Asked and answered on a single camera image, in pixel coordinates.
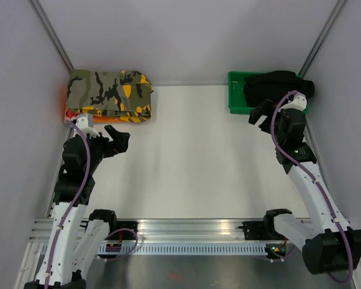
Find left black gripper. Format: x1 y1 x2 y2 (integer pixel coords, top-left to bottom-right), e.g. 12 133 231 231
81 124 129 173

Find black trousers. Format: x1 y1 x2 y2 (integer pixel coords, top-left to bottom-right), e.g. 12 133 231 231
243 70 315 108

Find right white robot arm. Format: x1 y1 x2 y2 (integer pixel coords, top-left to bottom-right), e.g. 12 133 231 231
249 95 361 275

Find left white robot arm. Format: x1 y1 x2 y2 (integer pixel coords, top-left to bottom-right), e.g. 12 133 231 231
24 123 130 288

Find camouflage folded trousers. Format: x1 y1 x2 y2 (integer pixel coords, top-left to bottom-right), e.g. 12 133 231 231
66 69 153 123

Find orange folded trousers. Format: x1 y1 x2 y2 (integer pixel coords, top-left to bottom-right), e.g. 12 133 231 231
64 108 129 124

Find green plastic tray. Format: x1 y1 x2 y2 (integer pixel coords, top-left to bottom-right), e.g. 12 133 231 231
227 70 309 115

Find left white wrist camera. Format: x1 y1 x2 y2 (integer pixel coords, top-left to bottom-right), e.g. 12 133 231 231
76 113 100 138

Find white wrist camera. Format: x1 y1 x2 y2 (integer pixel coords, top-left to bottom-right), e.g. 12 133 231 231
76 113 100 138
281 93 307 112

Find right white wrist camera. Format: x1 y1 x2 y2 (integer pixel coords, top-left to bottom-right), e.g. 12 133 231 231
281 93 307 112

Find aluminium mounting rail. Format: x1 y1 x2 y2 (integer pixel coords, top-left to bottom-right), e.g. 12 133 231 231
28 219 313 243

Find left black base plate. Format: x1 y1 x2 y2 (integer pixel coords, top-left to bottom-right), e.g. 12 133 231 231
112 221 138 243

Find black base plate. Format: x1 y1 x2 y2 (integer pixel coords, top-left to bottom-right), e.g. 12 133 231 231
112 221 138 243
241 220 270 241

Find white slotted cable duct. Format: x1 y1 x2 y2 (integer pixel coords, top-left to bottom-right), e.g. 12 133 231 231
97 241 267 256

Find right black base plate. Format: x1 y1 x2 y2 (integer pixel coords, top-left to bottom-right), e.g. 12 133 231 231
241 220 270 241

